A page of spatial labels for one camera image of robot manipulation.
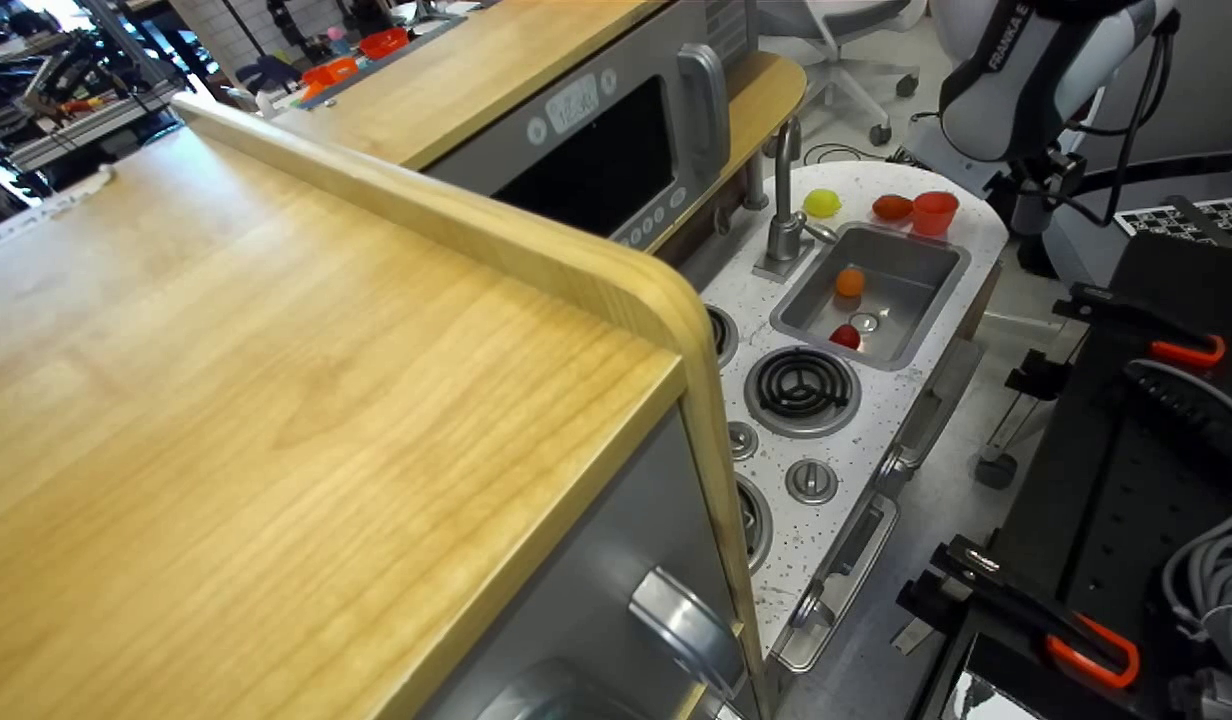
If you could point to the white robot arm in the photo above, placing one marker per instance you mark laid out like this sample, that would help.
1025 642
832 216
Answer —
1071 119

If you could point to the orange cup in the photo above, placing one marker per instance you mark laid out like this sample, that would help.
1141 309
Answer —
933 214

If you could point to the black stove burner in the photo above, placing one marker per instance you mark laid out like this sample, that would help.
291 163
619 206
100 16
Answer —
759 523
800 393
720 335

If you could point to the silver stove knob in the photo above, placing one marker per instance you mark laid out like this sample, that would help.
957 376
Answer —
741 438
808 481

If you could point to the silver toy faucet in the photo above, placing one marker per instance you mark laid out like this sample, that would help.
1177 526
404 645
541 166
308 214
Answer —
790 235

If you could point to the red toy tomato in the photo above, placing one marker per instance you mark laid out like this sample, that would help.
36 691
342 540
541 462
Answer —
846 338

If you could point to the orange toy fruit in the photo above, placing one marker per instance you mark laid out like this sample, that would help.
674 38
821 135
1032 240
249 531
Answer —
851 283

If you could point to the yellow toy ball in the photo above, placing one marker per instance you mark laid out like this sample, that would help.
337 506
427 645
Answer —
821 206

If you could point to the silver toy sink basin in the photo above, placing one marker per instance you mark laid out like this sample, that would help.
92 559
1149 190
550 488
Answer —
906 294

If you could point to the orange toy bottle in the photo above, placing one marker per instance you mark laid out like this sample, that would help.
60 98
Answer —
893 210

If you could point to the wooden toy kitchen top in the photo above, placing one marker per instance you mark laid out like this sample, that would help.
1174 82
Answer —
293 433

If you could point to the orange handled clamp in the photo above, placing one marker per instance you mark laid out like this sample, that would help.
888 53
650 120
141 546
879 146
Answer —
1094 653

